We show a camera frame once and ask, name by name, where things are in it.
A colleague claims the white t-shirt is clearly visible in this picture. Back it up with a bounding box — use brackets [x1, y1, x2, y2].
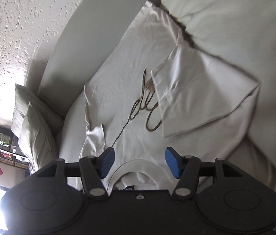
[81, 1, 259, 192]

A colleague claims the front grey throw pillow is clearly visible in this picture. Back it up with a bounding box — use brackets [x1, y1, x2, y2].
[19, 105, 58, 174]

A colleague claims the grey throw pillow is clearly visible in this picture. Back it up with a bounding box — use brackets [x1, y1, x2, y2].
[19, 105, 58, 174]
[11, 84, 64, 138]

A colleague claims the rear grey throw pillow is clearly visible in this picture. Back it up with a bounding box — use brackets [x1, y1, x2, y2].
[11, 84, 64, 138]

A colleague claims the grey sofa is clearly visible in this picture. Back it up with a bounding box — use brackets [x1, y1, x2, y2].
[37, 0, 276, 189]

